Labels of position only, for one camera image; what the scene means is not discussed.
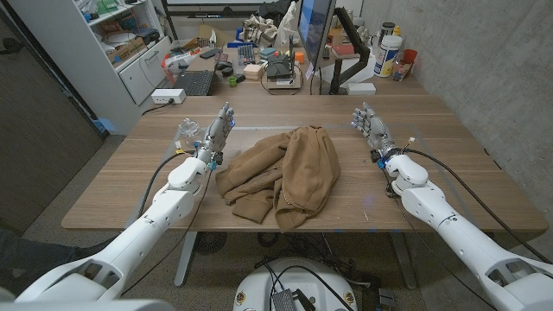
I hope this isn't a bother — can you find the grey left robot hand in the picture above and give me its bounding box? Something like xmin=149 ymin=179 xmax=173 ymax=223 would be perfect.
xmin=193 ymin=102 xmax=237 ymax=166

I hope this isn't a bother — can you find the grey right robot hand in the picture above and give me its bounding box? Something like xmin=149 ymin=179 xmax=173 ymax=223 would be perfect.
xmin=350 ymin=101 xmax=403 ymax=163

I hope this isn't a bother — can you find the clear plastic cup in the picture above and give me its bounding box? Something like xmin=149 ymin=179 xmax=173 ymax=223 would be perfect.
xmin=177 ymin=117 xmax=203 ymax=152

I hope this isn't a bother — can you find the brown jacket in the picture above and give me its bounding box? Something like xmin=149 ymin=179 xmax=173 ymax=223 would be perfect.
xmin=214 ymin=124 xmax=342 ymax=233

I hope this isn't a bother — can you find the white flat box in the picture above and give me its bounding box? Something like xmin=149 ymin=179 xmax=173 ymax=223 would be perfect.
xmin=346 ymin=81 xmax=377 ymax=96

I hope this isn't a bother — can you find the white power strip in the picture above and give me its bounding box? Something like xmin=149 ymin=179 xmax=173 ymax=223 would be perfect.
xmin=150 ymin=88 xmax=188 ymax=105

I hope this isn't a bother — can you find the clear glass jar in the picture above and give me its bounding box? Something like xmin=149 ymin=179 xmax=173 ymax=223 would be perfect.
xmin=391 ymin=59 xmax=414 ymax=82

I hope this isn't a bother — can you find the white wipes canister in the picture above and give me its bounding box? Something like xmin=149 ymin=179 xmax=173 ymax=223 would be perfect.
xmin=373 ymin=34 xmax=404 ymax=79

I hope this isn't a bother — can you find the beige box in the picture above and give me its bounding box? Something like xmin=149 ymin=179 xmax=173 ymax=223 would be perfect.
xmin=243 ymin=63 xmax=264 ymax=81

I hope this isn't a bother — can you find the white shelf cabinet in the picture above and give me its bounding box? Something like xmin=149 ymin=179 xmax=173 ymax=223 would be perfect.
xmin=8 ymin=0 xmax=174 ymax=136

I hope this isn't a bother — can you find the black round fan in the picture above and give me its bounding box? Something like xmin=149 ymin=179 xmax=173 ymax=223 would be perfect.
xmin=194 ymin=232 xmax=228 ymax=256

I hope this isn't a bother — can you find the plaid cloth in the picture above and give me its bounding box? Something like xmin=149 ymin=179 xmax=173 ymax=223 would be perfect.
xmin=241 ymin=14 xmax=279 ymax=47

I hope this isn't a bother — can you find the black computer monitor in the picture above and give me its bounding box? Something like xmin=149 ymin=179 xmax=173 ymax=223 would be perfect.
xmin=296 ymin=0 xmax=337 ymax=70

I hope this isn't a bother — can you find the grey table leg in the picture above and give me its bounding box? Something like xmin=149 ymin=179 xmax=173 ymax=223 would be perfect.
xmin=388 ymin=232 xmax=418 ymax=290
xmin=174 ymin=232 xmax=198 ymax=288

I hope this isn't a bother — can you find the white bag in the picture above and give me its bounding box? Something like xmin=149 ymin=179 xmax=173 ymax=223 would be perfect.
xmin=274 ymin=0 xmax=302 ymax=48

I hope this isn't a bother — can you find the white robot torso base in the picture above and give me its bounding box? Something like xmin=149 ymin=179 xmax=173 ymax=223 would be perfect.
xmin=232 ymin=257 xmax=359 ymax=311

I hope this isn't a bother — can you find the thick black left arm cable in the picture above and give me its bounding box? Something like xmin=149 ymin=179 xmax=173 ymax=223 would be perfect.
xmin=137 ymin=149 xmax=196 ymax=206

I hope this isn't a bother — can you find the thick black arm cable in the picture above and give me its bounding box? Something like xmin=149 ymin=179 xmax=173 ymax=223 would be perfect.
xmin=137 ymin=149 xmax=196 ymax=206
xmin=404 ymin=148 xmax=553 ymax=264

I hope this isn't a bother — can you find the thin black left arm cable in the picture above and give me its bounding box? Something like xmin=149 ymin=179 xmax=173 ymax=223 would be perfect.
xmin=120 ymin=166 xmax=215 ymax=297

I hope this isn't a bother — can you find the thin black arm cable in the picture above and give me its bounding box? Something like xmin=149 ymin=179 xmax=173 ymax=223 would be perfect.
xmin=120 ymin=166 xmax=215 ymax=297
xmin=380 ymin=166 xmax=498 ymax=310

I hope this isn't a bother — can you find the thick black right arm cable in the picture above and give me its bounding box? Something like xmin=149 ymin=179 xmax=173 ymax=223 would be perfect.
xmin=404 ymin=148 xmax=553 ymax=264

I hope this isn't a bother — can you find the whiteboard with black frame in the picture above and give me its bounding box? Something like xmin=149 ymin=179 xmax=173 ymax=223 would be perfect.
xmin=162 ymin=0 xmax=299 ymax=21

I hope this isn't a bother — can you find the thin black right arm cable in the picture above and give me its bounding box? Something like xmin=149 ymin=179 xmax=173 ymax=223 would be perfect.
xmin=380 ymin=166 xmax=498 ymax=310

